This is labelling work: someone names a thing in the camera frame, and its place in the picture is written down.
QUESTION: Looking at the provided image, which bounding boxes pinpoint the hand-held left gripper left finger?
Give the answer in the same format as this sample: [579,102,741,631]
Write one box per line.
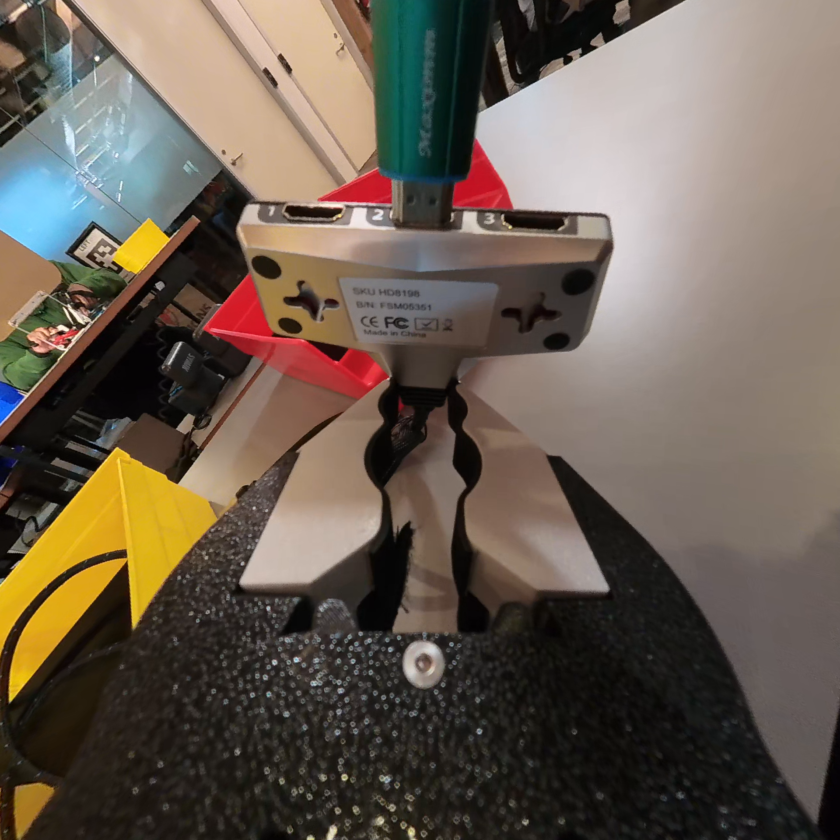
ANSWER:
[238,382,401,614]

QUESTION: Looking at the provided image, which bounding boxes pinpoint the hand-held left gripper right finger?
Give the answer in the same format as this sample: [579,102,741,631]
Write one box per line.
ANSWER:
[446,379,613,611]

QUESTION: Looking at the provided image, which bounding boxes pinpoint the yellow plastic bin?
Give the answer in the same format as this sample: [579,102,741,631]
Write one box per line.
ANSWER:
[0,448,221,840]

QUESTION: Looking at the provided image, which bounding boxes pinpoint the red plastic bin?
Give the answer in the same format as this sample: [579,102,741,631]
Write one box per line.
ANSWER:
[210,138,513,401]

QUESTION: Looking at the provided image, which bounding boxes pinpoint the silver hdmi switch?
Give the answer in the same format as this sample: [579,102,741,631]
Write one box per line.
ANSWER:
[236,200,613,388]

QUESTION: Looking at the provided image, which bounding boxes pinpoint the braided hdmi cable green plugs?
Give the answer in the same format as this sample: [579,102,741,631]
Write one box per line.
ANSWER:
[369,0,494,231]
[0,550,132,785]

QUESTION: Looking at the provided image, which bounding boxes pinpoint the black battery charger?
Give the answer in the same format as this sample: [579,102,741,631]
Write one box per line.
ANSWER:
[193,308,250,378]
[161,341,224,414]

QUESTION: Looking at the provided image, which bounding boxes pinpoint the wooden topped work table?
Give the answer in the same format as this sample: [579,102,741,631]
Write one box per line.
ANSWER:
[0,217,201,447]

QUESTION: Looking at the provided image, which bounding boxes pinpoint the black divider of yellow bin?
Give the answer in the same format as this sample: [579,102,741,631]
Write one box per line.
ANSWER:
[0,640,135,788]

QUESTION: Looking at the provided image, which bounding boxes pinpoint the small yellow bin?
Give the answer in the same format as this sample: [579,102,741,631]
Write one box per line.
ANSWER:
[115,218,168,273]

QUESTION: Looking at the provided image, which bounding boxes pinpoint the framed fiducial marker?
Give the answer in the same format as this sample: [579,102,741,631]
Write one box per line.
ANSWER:
[66,223,122,273]

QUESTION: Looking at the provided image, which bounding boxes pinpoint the cardboard panel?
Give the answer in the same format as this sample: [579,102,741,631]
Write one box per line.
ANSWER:
[0,233,67,342]

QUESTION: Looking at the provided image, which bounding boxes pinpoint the white wall cabinet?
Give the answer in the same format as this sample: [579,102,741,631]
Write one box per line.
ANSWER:
[72,0,378,198]

